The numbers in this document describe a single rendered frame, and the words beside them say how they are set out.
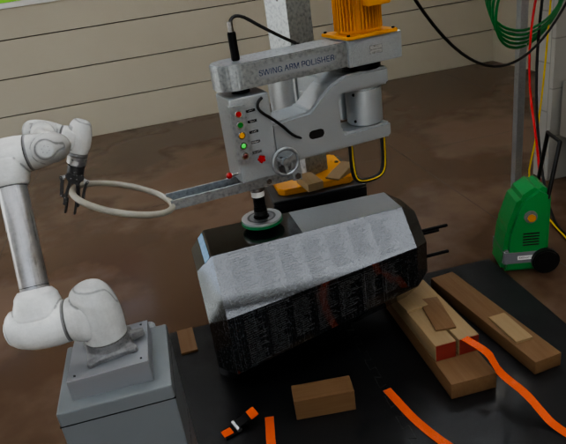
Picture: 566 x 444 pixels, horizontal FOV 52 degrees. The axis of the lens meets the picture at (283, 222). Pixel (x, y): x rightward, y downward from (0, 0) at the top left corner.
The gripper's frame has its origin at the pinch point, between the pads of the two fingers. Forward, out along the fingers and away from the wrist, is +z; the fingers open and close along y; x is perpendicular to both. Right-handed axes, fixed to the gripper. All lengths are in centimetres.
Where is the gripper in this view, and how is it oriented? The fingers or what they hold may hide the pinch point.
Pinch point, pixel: (70, 206)
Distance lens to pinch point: 293.3
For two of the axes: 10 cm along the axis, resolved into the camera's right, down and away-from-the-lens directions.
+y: 9.7, 1.7, 2.0
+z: -2.2, 9.3, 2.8
